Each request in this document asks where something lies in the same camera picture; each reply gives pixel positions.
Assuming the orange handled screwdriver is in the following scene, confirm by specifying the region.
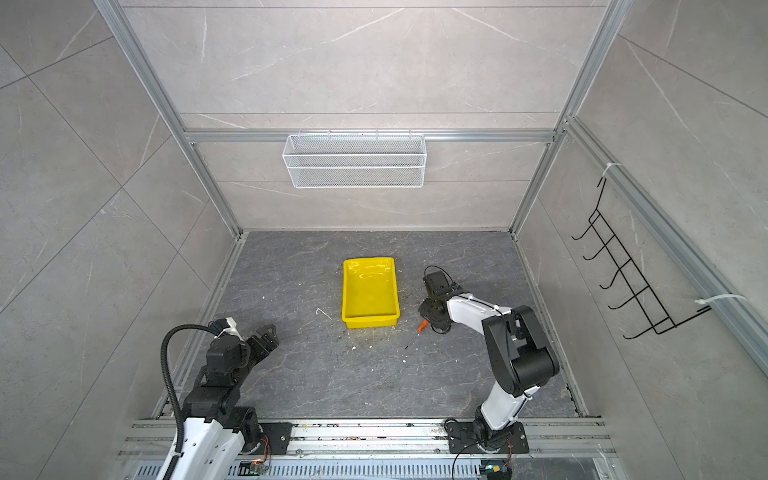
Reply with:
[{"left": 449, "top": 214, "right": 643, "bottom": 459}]
[{"left": 405, "top": 319, "right": 429, "bottom": 349}]

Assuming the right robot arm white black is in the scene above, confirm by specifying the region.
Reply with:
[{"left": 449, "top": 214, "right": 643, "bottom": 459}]
[{"left": 419, "top": 265, "right": 560, "bottom": 453}]

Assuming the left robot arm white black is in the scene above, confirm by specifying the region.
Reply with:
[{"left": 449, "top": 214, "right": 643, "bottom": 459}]
[{"left": 158, "top": 319, "right": 279, "bottom": 479}]

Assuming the yellow plastic bin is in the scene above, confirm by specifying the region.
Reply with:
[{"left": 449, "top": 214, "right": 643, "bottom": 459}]
[{"left": 341, "top": 257, "right": 400, "bottom": 329}]

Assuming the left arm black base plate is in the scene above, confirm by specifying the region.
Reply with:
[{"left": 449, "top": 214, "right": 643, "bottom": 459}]
[{"left": 241, "top": 422, "right": 293, "bottom": 457}]

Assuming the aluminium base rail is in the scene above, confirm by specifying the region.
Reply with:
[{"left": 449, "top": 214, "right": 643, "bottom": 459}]
[{"left": 116, "top": 417, "right": 619, "bottom": 480}]

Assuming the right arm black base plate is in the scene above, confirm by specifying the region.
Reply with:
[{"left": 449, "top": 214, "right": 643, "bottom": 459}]
[{"left": 443, "top": 418, "right": 530, "bottom": 455}]

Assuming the black corrugated cable hose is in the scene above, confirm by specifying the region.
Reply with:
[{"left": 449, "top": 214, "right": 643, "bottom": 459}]
[{"left": 159, "top": 323, "right": 218, "bottom": 480}]

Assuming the white wire mesh basket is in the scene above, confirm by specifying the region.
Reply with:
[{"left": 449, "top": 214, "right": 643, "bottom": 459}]
[{"left": 282, "top": 133, "right": 428, "bottom": 189}]

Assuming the black wire hook rack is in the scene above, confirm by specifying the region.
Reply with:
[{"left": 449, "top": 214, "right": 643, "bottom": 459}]
[{"left": 571, "top": 178, "right": 712, "bottom": 340}]

